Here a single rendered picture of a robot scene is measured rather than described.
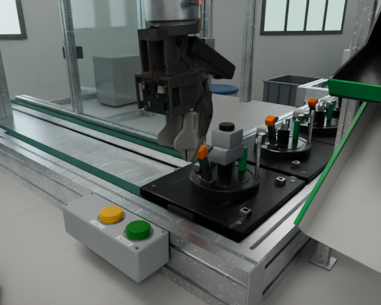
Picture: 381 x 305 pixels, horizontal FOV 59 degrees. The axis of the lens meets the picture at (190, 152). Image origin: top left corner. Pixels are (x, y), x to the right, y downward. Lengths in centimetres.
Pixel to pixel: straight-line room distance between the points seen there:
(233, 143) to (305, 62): 443
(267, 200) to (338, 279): 18
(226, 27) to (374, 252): 399
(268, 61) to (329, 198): 420
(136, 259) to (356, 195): 33
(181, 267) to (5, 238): 39
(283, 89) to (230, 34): 189
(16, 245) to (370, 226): 63
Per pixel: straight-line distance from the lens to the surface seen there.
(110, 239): 56
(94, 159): 98
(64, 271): 68
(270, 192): 67
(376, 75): 49
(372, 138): 57
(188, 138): 51
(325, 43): 519
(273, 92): 268
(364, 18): 56
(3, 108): 152
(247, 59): 185
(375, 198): 52
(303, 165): 81
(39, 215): 86
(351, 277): 68
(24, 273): 70
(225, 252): 52
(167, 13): 46
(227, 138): 62
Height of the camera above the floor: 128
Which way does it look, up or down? 21 degrees down
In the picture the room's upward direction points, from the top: straight up
